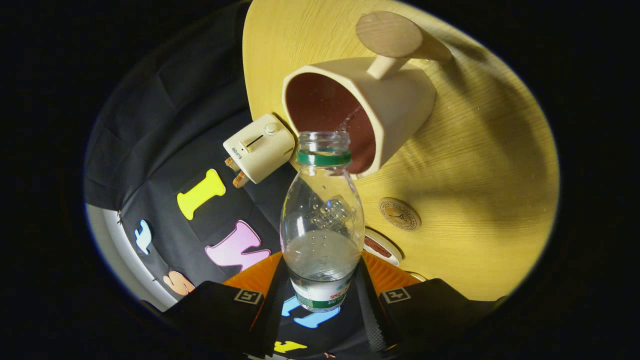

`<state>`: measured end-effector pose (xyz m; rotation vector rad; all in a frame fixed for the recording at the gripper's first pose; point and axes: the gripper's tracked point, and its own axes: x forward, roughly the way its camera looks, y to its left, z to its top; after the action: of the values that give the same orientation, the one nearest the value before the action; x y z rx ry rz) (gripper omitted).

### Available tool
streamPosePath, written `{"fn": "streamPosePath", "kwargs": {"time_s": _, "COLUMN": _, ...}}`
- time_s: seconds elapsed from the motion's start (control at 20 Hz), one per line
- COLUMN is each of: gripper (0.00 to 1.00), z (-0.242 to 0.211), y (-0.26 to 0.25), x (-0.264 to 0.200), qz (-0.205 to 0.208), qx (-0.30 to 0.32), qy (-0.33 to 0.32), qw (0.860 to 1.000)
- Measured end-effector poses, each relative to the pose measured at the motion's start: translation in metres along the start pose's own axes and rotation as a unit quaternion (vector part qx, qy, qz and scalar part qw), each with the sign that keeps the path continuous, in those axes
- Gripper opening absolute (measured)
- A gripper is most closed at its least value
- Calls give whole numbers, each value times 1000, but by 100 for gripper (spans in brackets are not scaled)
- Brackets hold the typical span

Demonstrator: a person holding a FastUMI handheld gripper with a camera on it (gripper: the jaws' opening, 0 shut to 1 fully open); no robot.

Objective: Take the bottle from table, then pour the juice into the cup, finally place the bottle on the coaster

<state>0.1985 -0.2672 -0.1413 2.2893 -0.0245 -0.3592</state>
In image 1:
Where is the wooden table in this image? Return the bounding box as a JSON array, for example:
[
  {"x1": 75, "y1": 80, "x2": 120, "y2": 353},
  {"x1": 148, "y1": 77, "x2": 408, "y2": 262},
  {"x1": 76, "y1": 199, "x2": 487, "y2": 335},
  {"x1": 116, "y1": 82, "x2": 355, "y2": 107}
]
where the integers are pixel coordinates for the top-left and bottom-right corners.
[{"x1": 242, "y1": 0, "x2": 560, "y2": 302}]

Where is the white round plate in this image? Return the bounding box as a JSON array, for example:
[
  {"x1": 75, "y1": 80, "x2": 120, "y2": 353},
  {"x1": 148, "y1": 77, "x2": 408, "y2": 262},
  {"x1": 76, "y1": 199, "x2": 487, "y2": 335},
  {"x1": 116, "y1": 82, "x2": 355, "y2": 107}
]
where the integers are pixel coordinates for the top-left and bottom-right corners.
[{"x1": 362, "y1": 227, "x2": 403, "y2": 267}]

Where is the clear plastic juice bottle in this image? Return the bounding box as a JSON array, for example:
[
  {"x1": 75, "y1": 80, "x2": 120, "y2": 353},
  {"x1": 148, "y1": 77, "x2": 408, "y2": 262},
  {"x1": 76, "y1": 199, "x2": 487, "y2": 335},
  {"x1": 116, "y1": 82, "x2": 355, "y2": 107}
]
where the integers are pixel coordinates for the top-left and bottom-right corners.
[{"x1": 279, "y1": 131, "x2": 366, "y2": 313}]

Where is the brown meat patty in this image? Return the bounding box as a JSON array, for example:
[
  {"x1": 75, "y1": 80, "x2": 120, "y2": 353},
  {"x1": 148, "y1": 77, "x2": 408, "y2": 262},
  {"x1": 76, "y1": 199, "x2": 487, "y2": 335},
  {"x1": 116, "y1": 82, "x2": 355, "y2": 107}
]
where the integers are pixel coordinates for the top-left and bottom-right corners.
[{"x1": 365, "y1": 236, "x2": 393, "y2": 259}]

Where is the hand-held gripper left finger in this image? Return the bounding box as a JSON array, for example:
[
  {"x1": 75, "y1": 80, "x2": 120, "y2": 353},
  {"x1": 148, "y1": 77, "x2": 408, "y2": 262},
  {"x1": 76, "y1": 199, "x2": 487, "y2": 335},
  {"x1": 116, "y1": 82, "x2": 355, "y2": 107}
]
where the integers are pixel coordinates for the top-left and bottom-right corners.
[{"x1": 160, "y1": 251, "x2": 288, "y2": 359}]

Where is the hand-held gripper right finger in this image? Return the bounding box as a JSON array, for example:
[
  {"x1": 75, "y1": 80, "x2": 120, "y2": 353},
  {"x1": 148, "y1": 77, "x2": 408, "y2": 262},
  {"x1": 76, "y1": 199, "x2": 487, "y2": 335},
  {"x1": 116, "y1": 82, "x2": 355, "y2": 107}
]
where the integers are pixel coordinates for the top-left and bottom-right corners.
[{"x1": 354, "y1": 251, "x2": 506, "y2": 359}]

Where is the cream cup with wooden handle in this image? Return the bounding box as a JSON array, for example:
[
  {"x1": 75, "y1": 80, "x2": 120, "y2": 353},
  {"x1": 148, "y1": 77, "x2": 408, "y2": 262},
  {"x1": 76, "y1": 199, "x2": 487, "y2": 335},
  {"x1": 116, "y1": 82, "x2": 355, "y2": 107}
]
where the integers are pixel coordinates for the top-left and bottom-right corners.
[{"x1": 281, "y1": 11, "x2": 453, "y2": 180}]

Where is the white toaster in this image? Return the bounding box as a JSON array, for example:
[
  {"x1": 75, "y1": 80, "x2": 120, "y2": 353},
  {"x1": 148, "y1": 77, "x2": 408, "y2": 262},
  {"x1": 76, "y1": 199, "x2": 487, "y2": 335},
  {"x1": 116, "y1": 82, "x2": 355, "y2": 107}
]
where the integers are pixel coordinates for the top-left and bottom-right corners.
[{"x1": 223, "y1": 113, "x2": 296, "y2": 185}]

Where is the round cork coaster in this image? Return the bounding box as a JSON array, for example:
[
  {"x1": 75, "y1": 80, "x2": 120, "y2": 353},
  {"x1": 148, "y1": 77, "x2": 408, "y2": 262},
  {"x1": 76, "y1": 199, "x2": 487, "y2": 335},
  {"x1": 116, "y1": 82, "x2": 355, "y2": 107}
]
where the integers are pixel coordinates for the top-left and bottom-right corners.
[{"x1": 378, "y1": 197, "x2": 422, "y2": 232}]

